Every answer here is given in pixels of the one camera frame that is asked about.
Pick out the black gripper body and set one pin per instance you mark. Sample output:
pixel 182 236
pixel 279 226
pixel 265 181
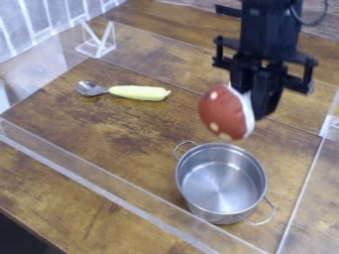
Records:
pixel 229 55

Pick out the silver pot with handles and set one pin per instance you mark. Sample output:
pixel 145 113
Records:
pixel 222 181

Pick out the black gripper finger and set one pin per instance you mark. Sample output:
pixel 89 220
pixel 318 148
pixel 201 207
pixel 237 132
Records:
pixel 266 93
pixel 242 77

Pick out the spoon with yellow handle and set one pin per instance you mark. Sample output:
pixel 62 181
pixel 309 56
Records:
pixel 138 92

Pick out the black wall strip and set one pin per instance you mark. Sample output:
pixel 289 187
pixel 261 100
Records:
pixel 229 11

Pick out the clear acrylic triangle stand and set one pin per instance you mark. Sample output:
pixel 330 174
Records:
pixel 95 47

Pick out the red and white plush mushroom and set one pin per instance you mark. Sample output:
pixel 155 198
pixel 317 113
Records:
pixel 226 112

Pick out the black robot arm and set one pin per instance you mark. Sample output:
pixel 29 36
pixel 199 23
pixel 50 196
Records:
pixel 271 25

